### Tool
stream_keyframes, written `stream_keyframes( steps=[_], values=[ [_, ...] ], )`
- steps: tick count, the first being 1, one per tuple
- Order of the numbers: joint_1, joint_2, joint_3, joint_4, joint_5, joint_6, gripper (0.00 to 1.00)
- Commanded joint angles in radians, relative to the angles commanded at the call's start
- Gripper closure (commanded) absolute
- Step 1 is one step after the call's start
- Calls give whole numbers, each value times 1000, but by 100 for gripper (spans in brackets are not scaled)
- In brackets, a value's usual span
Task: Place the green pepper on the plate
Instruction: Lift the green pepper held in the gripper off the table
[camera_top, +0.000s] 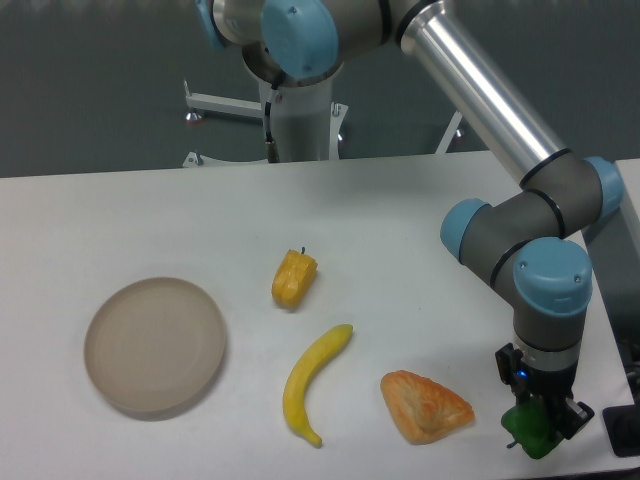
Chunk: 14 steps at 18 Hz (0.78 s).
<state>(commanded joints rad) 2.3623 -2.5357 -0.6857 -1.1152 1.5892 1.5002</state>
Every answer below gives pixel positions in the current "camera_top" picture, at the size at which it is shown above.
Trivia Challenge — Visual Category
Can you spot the yellow toy pepper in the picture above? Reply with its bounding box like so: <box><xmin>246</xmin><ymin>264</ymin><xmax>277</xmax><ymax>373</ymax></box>
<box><xmin>271</xmin><ymin>247</ymin><xmax>318</xmax><ymax>310</ymax></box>

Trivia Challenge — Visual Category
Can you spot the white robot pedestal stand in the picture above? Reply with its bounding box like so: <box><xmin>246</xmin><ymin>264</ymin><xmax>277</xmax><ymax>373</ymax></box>
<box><xmin>180</xmin><ymin>74</ymin><xmax>466</xmax><ymax>169</ymax></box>

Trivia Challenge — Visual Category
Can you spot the yellow toy banana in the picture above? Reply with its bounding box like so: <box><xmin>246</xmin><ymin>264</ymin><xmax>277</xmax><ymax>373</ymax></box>
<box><xmin>282</xmin><ymin>324</ymin><xmax>354</xmax><ymax>448</ymax></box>

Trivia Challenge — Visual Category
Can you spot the green toy pepper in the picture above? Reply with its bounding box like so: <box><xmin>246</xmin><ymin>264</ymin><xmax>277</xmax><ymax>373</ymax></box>
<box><xmin>501</xmin><ymin>397</ymin><xmax>560</xmax><ymax>460</ymax></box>

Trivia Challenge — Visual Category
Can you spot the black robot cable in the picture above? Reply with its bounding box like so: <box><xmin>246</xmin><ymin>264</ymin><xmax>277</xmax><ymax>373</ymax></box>
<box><xmin>263</xmin><ymin>72</ymin><xmax>287</xmax><ymax>164</ymax></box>

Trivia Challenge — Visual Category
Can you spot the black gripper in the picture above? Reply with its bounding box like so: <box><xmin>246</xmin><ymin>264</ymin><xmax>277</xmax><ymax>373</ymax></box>
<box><xmin>495</xmin><ymin>341</ymin><xmax>594</xmax><ymax>440</ymax></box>

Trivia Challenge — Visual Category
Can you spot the beige round plate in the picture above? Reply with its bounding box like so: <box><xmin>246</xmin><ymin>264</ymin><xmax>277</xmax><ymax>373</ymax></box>
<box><xmin>84</xmin><ymin>277</ymin><xmax>226</xmax><ymax>420</ymax></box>

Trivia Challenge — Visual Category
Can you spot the toy puff pastry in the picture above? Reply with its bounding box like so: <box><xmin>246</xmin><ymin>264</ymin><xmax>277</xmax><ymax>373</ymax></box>
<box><xmin>380</xmin><ymin>370</ymin><xmax>475</xmax><ymax>445</ymax></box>

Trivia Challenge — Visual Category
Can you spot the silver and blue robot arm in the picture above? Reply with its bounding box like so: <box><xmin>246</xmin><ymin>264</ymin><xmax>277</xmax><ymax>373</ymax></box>
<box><xmin>195</xmin><ymin>1</ymin><xmax>624</xmax><ymax>446</ymax></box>

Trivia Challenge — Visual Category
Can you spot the black device at table edge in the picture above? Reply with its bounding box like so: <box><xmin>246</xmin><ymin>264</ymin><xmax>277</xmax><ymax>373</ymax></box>
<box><xmin>602</xmin><ymin>405</ymin><xmax>639</xmax><ymax>458</ymax></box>

